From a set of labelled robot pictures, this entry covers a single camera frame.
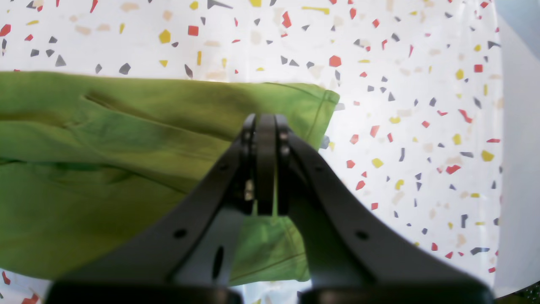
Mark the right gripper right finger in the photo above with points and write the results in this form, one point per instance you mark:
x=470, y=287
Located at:
x=353, y=257

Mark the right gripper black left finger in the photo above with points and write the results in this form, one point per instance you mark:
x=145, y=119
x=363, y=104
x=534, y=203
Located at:
x=185, y=258

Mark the green t-shirt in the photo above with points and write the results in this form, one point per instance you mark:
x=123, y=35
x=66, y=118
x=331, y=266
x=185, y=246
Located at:
x=89, y=162

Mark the terrazzo patterned tablecloth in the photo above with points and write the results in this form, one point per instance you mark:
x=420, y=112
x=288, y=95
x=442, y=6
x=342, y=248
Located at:
x=416, y=134

